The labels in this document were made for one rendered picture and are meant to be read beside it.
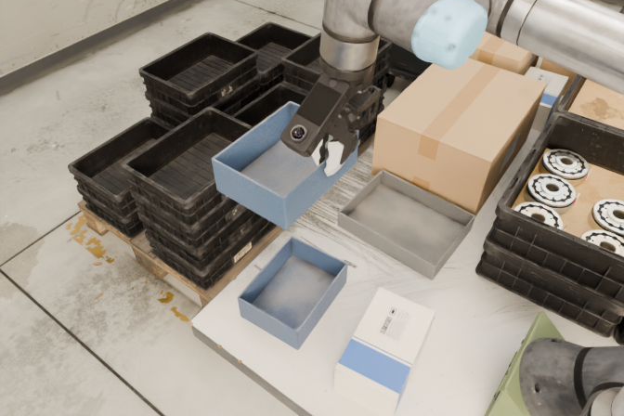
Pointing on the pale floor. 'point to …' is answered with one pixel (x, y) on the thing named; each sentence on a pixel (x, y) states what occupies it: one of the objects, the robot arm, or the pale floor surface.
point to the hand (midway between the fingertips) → (323, 170)
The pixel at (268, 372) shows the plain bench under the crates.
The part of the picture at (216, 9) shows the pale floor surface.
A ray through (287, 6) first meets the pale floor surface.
